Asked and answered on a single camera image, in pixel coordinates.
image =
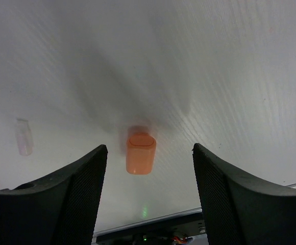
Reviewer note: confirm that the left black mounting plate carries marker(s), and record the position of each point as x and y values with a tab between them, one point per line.
181	230

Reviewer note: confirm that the orange marker cap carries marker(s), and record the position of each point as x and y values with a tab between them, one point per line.
140	151

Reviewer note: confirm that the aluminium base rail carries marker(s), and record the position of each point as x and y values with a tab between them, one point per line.
162	218

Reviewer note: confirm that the pink transparent pen cap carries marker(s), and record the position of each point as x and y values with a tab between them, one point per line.
24	137

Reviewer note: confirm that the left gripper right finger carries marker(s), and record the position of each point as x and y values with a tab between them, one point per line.
240	208

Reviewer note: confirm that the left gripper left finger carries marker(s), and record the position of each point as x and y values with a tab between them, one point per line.
59	208

